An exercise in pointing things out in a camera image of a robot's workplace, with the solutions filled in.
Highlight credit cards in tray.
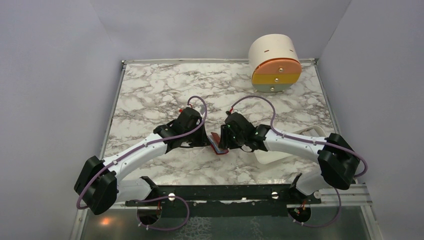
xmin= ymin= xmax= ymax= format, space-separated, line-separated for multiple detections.
xmin=299 ymin=128 xmax=321 ymax=137

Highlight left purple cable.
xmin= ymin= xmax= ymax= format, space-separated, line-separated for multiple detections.
xmin=76 ymin=95 xmax=209 ymax=211

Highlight red card holder wallet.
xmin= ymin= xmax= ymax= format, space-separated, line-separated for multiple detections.
xmin=207 ymin=132 xmax=229 ymax=155

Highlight purple cable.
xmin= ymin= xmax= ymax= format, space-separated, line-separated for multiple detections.
xmin=76 ymin=95 xmax=209 ymax=211
xmin=228 ymin=95 xmax=369 ymax=229

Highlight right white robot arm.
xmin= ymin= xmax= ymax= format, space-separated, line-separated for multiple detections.
xmin=218 ymin=112 xmax=360 ymax=204

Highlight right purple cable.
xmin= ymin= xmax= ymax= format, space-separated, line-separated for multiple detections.
xmin=228 ymin=95 xmax=369 ymax=229

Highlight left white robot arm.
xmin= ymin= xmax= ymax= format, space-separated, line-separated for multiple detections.
xmin=73 ymin=107 xmax=210 ymax=215

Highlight white plastic tray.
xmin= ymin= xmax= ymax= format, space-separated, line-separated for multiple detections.
xmin=254 ymin=125 xmax=327 ymax=165

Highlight round pastel drawer organizer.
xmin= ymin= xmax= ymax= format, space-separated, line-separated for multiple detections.
xmin=248 ymin=34 xmax=302 ymax=93

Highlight black mounting rail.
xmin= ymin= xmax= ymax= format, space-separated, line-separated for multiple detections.
xmin=125 ymin=184 xmax=321 ymax=218

